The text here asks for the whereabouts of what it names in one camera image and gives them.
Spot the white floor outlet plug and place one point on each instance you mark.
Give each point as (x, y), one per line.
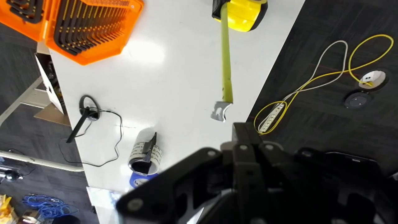
(372, 80)

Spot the black and white cylindrical device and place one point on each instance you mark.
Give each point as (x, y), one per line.
(145, 155)

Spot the round black floor cover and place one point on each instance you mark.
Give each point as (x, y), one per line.
(355, 100)

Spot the yellow measuring tape case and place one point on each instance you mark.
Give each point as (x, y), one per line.
(241, 17)

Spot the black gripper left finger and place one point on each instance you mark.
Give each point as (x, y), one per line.
(225, 183)

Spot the orange hex key set case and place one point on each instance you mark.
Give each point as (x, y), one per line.
(84, 32)

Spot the white power strip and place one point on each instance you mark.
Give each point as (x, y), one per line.
(265, 125)

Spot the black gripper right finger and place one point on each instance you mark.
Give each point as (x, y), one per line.
(334, 187)

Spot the black headset with cable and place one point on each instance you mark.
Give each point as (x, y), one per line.
(91, 111)

